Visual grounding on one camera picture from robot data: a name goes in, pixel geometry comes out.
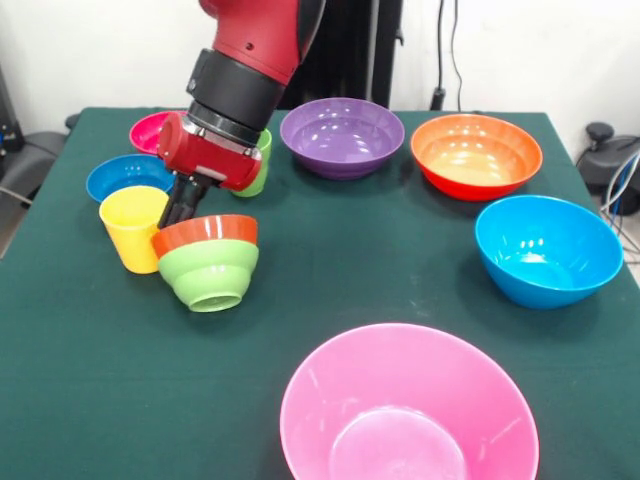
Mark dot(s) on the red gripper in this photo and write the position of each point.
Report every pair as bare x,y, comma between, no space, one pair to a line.
210,160

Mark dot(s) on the small orange bowl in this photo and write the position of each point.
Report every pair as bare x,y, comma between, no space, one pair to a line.
215,230

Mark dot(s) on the yellow cup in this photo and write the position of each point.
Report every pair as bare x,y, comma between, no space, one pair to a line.
130,235

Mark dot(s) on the green cup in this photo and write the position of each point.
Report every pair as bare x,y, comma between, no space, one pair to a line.
260,180

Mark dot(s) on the small green bowl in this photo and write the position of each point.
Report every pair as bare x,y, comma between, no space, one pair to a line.
210,280

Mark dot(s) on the large pink bowl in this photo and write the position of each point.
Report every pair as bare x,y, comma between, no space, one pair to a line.
400,390

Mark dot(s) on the large orange bowl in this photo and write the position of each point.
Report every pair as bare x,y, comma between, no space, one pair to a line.
477,160

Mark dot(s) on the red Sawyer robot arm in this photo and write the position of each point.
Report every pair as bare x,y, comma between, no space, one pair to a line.
240,90

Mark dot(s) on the small dark blue bowl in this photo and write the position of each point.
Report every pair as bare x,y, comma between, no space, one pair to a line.
120,175

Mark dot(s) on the small crimson bowl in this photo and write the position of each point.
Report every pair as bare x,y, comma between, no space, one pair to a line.
145,135

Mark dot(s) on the dark green tablecloth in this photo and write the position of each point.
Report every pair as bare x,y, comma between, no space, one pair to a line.
150,360

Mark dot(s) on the purple bowl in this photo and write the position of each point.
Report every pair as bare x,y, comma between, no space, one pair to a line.
342,130

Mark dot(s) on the light blue bowl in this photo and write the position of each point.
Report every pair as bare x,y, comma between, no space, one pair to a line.
547,255

